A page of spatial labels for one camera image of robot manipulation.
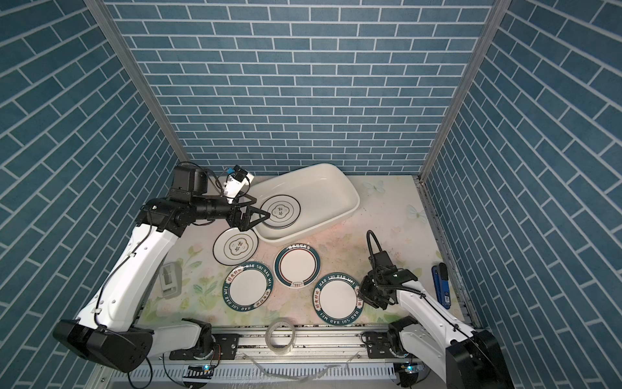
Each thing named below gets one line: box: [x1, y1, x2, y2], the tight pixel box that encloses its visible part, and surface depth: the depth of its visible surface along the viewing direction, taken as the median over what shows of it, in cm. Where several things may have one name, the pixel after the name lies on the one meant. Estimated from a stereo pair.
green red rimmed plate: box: [272, 243, 322, 290], surface depth 93 cm
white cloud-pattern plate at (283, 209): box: [259, 194, 302, 230], surface depth 110 cm
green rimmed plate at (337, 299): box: [312, 272, 364, 326], surface depth 86 cm
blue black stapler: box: [431, 262, 452, 310], surface depth 87 cm
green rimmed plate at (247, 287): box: [221, 261, 274, 313], surface depth 88 cm
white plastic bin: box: [249, 162, 361, 246], surface depth 110 cm
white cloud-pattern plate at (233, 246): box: [212, 226, 260, 266], surface depth 98 cm
